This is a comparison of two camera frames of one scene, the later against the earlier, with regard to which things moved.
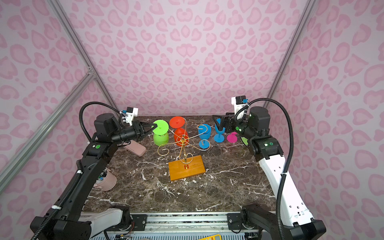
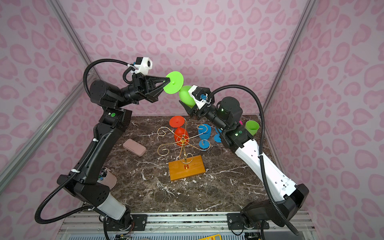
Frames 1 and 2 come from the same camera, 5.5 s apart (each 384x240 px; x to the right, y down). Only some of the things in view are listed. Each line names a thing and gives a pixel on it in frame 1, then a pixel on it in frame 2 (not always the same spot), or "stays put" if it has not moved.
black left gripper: [140, 132] → [142, 88]
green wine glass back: [160, 135] → [175, 85]
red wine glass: [181, 137] stays put
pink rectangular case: [135, 148] stays put
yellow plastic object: [212, 237] stays put
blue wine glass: [219, 138] stays put
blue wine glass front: [204, 131] stays put
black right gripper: [231, 119] → [192, 112]
